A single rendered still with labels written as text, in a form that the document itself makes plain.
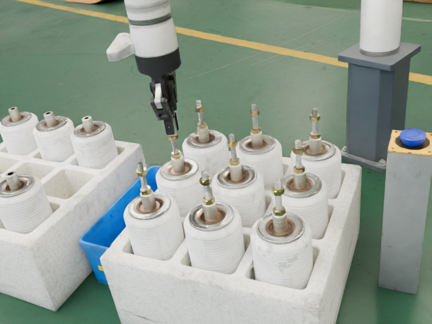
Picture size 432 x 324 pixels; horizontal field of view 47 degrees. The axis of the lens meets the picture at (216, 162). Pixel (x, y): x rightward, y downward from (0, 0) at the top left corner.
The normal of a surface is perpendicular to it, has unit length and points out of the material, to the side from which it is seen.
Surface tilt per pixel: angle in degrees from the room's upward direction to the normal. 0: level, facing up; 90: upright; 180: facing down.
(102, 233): 88
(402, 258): 90
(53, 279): 90
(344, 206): 0
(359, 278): 0
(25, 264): 90
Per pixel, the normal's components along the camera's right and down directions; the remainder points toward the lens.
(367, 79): -0.70, 0.45
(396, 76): 0.70, 0.30
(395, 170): -0.38, 0.53
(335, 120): -0.12, -0.84
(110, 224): 0.89, 0.11
